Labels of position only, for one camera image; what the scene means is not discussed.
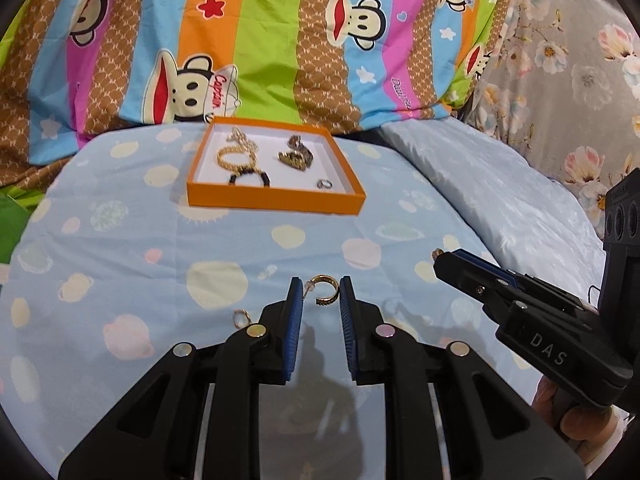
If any pale blue quilt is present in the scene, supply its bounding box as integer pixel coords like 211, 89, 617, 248
376, 117, 610, 286

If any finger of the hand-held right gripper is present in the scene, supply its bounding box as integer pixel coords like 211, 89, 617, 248
452, 249, 601, 315
433, 251, 531, 322

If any black bead bracelet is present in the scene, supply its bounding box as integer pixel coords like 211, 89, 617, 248
227, 170, 272, 187

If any gold chain bracelet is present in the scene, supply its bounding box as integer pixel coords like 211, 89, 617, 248
216, 144, 258, 173

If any silver metal watch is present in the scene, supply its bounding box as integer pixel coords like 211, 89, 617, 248
286, 133, 314, 157

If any light blue planet bedsheet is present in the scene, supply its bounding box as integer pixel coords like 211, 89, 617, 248
0, 121, 608, 480

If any orange shallow box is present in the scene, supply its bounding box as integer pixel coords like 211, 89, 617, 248
187, 116, 367, 216

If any person's right hand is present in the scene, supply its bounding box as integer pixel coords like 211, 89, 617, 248
530, 376, 628, 463

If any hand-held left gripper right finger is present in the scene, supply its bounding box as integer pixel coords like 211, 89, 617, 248
339, 275, 587, 480

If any grey floral cloth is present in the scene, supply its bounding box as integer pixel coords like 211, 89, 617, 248
461, 0, 640, 243

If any gold hoop earring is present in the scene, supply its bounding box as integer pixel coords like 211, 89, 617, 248
309, 275, 342, 307

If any white pearl bracelet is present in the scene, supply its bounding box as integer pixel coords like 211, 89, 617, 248
226, 127, 261, 153

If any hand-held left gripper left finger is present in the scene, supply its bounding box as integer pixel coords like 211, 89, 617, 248
57, 276, 307, 480

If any gold metal watch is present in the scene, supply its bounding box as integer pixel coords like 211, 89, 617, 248
277, 150, 313, 172

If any striped cartoon monkey blanket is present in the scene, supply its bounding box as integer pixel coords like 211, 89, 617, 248
0, 0, 521, 196

